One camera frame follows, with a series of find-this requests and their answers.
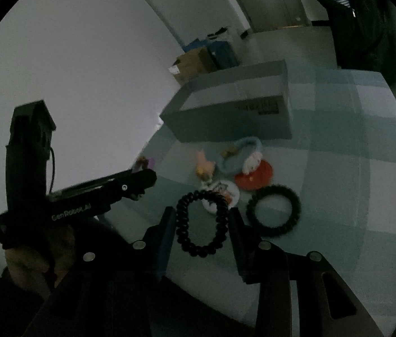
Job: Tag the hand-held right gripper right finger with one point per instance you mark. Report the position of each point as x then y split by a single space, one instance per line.
239 249

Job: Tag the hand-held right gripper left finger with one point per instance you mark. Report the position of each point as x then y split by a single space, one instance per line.
164 242

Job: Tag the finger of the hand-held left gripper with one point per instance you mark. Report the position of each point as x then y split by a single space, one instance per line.
131 184

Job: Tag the pink and orange hair clip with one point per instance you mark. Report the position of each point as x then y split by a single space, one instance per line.
205 166

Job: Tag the grey storage box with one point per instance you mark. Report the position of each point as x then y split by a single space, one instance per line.
233 112

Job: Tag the person's left hand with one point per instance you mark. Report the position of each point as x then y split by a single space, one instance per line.
33 259

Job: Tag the purple small hair clip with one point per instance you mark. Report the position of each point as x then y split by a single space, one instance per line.
148 163

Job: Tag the brown cardboard box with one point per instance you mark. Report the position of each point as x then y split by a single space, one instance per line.
192 65

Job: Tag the blue cardboard box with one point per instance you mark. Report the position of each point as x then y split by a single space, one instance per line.
224 54

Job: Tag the black jacket with striped lining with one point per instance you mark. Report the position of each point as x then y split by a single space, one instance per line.
356 21

